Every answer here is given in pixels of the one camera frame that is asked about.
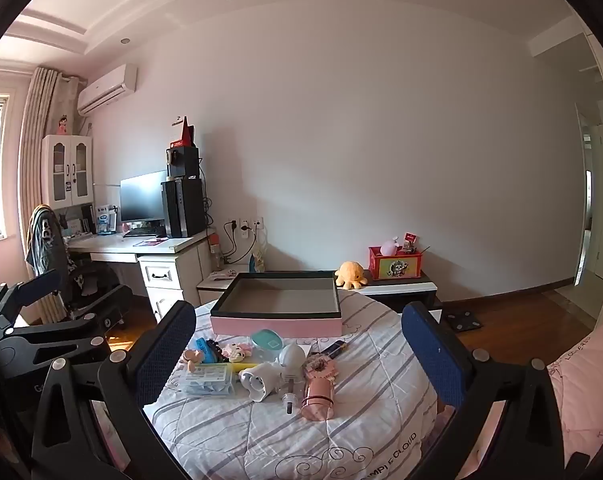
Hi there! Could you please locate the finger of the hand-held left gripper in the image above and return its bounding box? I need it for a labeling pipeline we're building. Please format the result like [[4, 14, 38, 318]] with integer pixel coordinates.
[[0, 269, 63, 328], [0, 310, 113, 363]]

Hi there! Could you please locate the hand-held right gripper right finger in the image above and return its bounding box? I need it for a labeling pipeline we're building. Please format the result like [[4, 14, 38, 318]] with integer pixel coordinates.
[[401, 301, 565, 480]]

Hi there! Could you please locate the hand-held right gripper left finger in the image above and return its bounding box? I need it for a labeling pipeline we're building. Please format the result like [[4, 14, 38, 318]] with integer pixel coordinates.
[[30, 300, 197, 480]]

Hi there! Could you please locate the blue barcode box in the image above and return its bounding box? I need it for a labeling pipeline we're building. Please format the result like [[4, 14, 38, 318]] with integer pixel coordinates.
[[196, 337, 220, 365]]

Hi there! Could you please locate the white plastic cup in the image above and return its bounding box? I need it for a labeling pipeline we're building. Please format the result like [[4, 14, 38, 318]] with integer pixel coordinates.
[[239, 362, 284, 404]]

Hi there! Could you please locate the teal oval card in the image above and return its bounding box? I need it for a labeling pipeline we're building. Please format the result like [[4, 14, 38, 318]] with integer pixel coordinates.
[[252, 329, 285, 353]]

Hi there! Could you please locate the pink box with dark rim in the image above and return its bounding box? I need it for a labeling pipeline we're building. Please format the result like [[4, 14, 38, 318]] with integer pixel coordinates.
[[210, 270, 343, 339]]

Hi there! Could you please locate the pink patterned pouch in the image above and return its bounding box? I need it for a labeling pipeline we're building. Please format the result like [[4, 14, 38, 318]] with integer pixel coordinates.
[[300, 352, 336, 422]]

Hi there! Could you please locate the white figure night light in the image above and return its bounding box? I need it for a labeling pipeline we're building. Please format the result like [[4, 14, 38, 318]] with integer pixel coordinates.
[[278, 344, 307, 378]]

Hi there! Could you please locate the small clear glass bottle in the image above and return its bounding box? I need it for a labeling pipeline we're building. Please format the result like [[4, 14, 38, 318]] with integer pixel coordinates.
[[283, 379, 301, 414]]

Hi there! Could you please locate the black bathroom scale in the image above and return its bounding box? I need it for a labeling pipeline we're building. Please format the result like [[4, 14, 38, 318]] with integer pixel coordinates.
[[441, 310, 482, 333]]

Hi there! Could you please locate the grey printed garment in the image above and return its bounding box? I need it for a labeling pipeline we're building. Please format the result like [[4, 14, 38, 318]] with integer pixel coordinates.
[[26, 205, 70, 281]]

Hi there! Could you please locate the black office chair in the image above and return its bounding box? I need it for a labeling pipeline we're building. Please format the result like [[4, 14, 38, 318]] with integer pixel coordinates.
[[32, 205, 132, 331]]

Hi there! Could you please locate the black and white low cabinet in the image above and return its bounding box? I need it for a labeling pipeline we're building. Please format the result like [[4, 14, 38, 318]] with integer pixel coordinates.
[[341, 270, 439, 311]]

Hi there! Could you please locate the white and pink toy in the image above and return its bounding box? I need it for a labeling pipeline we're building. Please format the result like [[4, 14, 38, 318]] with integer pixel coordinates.
[[220, 341, 255, 364]]

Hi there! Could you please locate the white desk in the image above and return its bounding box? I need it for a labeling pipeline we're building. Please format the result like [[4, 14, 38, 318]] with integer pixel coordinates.
[[66, 227, 217, 323]]

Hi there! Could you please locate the white nightstand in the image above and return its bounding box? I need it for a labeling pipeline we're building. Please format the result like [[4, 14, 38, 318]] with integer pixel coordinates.
[[196, 262, 267, 306]]

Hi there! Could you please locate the striped white quilt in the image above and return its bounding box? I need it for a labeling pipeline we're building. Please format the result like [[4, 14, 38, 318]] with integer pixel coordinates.
[[142, 287, 439, 480]]

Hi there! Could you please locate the red storage box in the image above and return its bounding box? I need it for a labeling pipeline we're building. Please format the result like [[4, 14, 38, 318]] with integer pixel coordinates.
[[368, 246, 423, 282]]

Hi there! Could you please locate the blue and white box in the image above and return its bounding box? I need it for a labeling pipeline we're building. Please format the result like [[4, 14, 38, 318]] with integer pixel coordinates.
[[96, 204, 117, 233]]

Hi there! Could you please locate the yellow octopus plush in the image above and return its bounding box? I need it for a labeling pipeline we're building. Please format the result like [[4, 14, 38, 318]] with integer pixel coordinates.
[[334, 261, 367, 291]]

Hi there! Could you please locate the white glass-door cabinet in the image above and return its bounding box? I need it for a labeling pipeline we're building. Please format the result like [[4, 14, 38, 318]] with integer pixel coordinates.
[[42, 135, 95, 208]]

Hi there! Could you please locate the beige curtain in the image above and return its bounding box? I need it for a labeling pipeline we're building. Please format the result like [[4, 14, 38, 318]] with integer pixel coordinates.
[[19, 66, 80, 321]]

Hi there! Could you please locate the black computer monitor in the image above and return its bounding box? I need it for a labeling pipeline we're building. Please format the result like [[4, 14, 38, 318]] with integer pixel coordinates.
[[119, 170, 168, 226]]

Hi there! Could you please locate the black computer tower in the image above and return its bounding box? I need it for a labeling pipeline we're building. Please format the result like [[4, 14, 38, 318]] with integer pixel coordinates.
[[160, 178, 207, 239]]

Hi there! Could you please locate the pink pillow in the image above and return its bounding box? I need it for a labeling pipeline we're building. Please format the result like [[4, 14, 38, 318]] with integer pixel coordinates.
[[546, 320, 603, 466]]

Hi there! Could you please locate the black speaker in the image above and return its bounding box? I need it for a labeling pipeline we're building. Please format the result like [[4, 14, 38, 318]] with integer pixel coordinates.
[[166, 146, 201, 179]]

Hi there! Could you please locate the white air conditioner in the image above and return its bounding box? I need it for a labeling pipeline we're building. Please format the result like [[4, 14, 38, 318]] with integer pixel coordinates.
[[76, 63, 137, 115]]

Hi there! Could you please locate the red desk calendar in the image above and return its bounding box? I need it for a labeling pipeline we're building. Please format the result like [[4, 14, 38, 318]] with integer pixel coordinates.
[[172, 116, 195, 148]]

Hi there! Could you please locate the white door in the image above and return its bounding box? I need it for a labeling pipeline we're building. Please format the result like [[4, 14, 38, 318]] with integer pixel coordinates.
[[574, 100, 603, 286]]

